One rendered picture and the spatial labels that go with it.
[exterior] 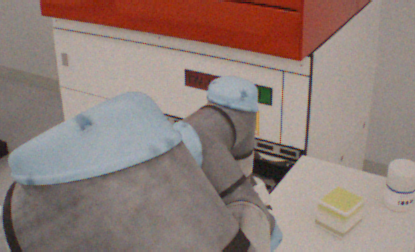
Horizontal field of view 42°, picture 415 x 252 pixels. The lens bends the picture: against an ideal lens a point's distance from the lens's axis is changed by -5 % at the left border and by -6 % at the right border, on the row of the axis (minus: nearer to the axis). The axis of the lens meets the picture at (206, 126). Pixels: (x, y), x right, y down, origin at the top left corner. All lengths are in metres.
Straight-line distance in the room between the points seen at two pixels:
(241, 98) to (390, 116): 2.20
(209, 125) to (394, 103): 2.21
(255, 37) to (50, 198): 0.96
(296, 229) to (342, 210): 0.11
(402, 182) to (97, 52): 0.93
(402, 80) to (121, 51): 1.66
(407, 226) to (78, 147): 0.94
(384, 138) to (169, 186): 2.70
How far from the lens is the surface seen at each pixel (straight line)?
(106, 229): 0.36
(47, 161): 0.36
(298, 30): 1.23
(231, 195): 0.76
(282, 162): 1.43
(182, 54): 1.46
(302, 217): 1.20
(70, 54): 1.73
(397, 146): 3.04
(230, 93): 0.81
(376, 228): 1.19
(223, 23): 1.31
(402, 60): 2.84
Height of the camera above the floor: 1.69
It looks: 28 degrees down
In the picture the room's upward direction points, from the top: 1 degrees counter-clockwise
